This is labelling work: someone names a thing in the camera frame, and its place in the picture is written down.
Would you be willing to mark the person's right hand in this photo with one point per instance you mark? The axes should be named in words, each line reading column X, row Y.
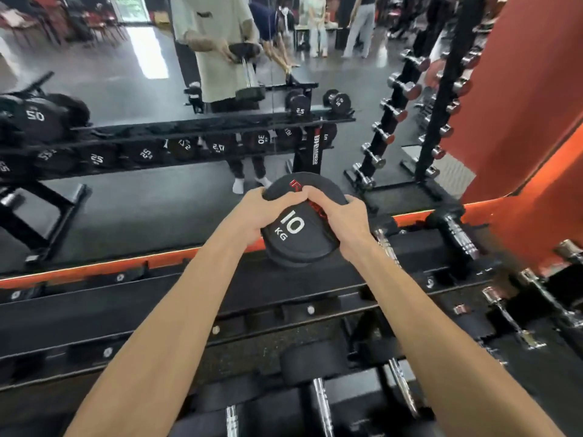
column 350, row 225

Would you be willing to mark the person's left hand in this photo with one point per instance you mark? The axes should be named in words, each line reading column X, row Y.
column 250, row 216

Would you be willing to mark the person's right fingers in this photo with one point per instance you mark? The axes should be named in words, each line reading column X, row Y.
column 321, row 199

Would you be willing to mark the person's left fingers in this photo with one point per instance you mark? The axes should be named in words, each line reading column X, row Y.
column 284, row 202

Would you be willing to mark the black rubber dumbbell white print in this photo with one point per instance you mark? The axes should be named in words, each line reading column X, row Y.
column 298, row 236

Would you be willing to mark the person's right forearm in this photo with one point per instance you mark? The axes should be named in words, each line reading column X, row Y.
column 437, row 354

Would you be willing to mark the person's left forearm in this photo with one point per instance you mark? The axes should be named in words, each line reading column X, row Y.
column 173, row 341

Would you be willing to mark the black metal dumbbell rack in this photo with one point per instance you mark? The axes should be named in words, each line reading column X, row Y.
column 136, row 309

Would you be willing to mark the small chrome dumbbell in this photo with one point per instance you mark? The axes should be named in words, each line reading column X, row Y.
column 544, row 293
column 508, row 316
column 569, row 251

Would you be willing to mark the large wall mirror orange frame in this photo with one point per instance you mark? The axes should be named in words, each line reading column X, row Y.
column 150, row 204

